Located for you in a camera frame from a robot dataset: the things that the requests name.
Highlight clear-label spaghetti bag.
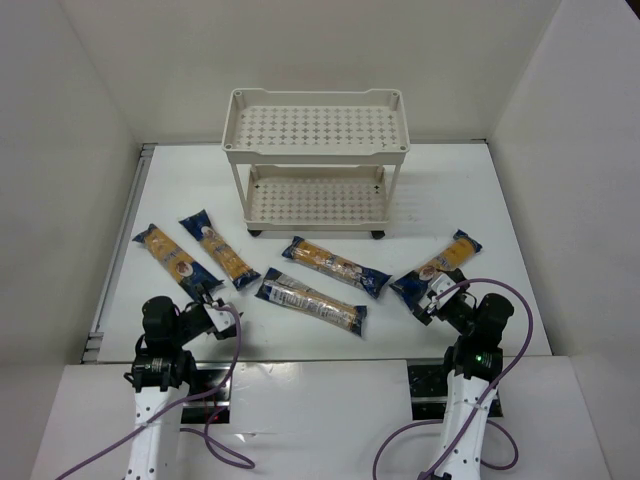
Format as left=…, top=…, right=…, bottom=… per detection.
left=255, top=267, right=368, bottom=337

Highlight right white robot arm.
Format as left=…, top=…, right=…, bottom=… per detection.
left=421, top=269, right=514, bottom=479

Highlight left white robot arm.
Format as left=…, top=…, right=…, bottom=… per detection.
left=125, top=296, right=241, bottom=479

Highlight white two-tier shelf cart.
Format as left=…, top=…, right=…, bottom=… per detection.
left=221, top=88, right=410, bottom=240

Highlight second-left spaghetti bag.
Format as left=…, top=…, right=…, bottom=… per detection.
left=179, top=209, right=260, bottom=290

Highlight centre spaghetti bag blue ends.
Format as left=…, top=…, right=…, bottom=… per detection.
left=281, top=236, right=391, bottom=299

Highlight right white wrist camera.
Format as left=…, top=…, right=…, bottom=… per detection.
left=427, top=272, right=459, bottom=304

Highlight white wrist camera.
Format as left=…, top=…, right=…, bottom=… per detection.
left=427, top=272, right=459, bottom=304
left=205, top=304, right=237, bottom=340

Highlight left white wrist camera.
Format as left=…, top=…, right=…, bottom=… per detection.
left=205, top=304, right=237, bottom=340

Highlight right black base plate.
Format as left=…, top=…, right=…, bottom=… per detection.
left=407, top=362, right=504, bottom=422

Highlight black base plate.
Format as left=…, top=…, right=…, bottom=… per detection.
left=407, top=362, right=504, bottom=422
left=181, top=363, right=231, bottom=427

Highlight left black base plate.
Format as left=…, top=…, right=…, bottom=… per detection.
left=181, top=363, right=231, bottom=427

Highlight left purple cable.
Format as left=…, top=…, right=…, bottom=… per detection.
left=47, top=305, right=257, bottom=480

